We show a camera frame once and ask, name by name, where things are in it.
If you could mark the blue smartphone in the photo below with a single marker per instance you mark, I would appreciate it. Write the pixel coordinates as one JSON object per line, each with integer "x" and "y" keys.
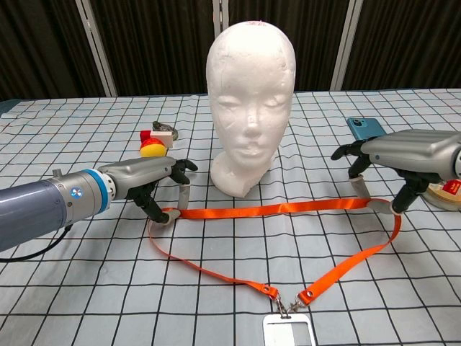
{"x": 360, "y": 128}

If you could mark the white foam mannequin head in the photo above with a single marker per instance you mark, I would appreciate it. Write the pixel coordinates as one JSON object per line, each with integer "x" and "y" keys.
{"x": 252, "y": 90}

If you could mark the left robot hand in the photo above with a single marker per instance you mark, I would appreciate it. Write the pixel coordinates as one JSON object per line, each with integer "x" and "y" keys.
{"x": 140, "y": 173}

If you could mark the black folding screen panel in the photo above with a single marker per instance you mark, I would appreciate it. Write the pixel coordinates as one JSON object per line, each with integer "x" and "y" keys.
{"x": 155, "y": 47}
{"x": 407, "y": 43}
{"x": 36, "y": 47}
{"x": 317, "y": 43}

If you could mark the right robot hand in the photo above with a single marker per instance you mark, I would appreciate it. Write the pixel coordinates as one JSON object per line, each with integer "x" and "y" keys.
{"x": 414, "y": 151}

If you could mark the clear badge holder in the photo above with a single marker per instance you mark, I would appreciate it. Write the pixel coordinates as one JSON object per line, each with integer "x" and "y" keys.
{"x": 268, "y": 331}

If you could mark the red and white block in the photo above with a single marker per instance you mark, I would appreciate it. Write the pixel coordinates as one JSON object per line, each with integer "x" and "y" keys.
{"x": 162, "y": 138}

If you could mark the round tin red label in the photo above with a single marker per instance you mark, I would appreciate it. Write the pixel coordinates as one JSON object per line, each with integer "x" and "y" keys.
{"x": 446, "y": 200}

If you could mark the yellow and red ball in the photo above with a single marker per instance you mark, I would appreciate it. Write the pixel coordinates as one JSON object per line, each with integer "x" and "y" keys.
{"x": 153, "y": 149}

